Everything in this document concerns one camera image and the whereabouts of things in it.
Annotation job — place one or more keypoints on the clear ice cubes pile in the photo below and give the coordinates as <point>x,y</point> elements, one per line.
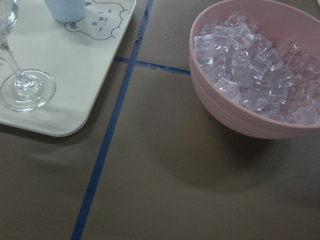
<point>281,84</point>

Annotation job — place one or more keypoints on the blue plastic cup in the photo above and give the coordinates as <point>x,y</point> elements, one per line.
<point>66,10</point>

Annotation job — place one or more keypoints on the cream bear tray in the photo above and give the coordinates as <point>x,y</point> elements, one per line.
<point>77,55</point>

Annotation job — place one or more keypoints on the pink bowl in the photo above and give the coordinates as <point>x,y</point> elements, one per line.
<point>279,22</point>

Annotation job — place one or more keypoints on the clear wine glass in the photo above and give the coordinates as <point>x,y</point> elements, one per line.
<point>24,90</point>

